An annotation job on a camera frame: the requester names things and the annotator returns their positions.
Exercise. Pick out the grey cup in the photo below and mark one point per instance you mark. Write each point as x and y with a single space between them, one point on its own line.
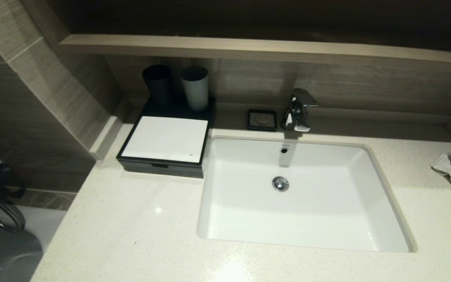
195 90

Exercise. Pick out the black cup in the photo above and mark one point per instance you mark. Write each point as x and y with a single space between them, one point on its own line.
157 84

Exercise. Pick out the black amenity box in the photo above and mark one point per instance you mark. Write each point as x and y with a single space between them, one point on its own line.
166 139

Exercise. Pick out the chrome sink drain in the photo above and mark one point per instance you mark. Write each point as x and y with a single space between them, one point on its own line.
280 183

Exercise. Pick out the black square soap dish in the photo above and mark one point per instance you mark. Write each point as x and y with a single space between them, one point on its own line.
262 120

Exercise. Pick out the wooden wall shelf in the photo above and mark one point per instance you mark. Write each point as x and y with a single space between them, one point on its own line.
249 47

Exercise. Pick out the white rectangular sink basin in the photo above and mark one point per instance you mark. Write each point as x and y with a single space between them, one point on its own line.
307 211

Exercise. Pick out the white bathtub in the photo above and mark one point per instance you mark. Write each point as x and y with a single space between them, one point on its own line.
22 250

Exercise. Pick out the chrome sink faucet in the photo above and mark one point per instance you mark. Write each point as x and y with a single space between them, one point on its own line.
298 111

